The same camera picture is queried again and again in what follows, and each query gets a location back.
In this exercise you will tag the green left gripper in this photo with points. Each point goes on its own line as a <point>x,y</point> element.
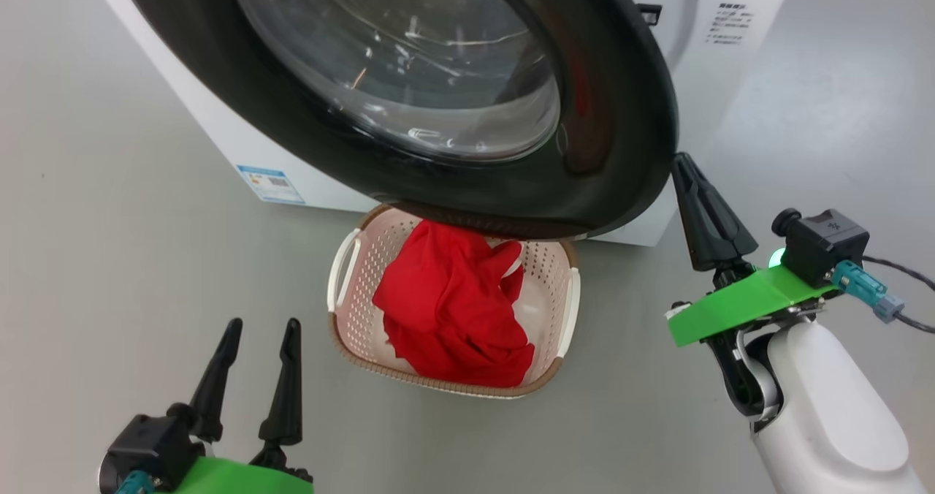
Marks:
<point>241,479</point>

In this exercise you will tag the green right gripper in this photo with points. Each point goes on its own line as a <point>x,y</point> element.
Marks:
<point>738,304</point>

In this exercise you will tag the black round washer door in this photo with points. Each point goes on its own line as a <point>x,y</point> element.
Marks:
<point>613,114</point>

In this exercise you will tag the red cloth garment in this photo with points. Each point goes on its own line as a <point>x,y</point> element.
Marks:
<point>453,311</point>

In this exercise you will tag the cream basket brown rim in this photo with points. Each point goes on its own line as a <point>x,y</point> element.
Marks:
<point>358,311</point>

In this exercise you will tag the white washing machine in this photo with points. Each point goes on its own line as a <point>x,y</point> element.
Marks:
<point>219,128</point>

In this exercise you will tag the black text notice sticker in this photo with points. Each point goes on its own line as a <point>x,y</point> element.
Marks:
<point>724,23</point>

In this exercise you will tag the blue energy label sticker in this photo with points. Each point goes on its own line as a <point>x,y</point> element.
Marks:
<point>270,185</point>

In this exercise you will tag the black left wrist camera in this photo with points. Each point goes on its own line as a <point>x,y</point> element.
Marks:
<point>153,443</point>

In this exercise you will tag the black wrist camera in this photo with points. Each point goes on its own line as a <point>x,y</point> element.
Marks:
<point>825,245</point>
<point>153,443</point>

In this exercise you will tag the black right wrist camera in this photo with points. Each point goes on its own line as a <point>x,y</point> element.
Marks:
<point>825,245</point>

